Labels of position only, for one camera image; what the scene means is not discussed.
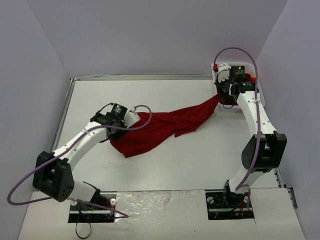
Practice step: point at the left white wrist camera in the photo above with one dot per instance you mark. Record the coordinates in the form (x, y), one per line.
(131, 118)

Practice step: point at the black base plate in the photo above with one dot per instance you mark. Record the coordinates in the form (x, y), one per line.
(82, 213)
(221, 207)

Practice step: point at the red t shirt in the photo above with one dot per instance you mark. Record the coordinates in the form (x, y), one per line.
(164, 124)

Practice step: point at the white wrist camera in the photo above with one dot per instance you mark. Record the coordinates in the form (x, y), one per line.
(221, 72)
(131, 118)

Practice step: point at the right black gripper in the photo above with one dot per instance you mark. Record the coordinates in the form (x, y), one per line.
(223, 93)

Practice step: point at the white plastic basket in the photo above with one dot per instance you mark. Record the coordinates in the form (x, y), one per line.
(258, 87)

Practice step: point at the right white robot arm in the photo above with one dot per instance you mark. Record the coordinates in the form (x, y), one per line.
(266, 145)

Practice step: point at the orange shirt in basket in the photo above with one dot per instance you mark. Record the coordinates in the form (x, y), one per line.
(252, 79)

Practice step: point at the dark red shirt in basket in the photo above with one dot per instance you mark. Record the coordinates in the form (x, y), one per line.
(247, 77)

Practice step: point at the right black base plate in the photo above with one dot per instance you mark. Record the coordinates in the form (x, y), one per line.
(221, 207)

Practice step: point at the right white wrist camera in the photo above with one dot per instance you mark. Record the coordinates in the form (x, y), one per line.
(221, 72)

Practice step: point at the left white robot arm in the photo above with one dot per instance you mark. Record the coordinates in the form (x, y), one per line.
(55, 179)

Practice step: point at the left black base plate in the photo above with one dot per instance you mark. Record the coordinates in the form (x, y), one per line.
(82, 213)

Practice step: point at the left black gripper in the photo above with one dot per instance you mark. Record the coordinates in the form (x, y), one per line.
(116, 134)

